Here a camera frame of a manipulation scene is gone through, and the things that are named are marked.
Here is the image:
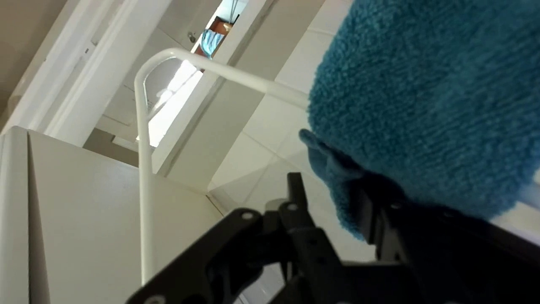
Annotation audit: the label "blue towel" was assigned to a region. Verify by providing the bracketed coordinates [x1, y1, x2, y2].
[298, 0, 540, 242]

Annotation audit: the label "light blue cloth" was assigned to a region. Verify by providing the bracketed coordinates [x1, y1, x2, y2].
[198, 29, 225, 58]

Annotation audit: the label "brown wooden chair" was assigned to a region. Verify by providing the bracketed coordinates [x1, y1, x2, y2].
[205, 15, 235, 39]

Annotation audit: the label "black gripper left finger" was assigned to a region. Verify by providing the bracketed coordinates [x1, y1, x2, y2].
[126, 171, 352, 304]

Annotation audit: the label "white upper cabinets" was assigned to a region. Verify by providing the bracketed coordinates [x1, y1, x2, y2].
[0, 0, 227, 304]

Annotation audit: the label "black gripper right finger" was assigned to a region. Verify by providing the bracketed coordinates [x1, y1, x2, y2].
[360, 184, 540, 304]

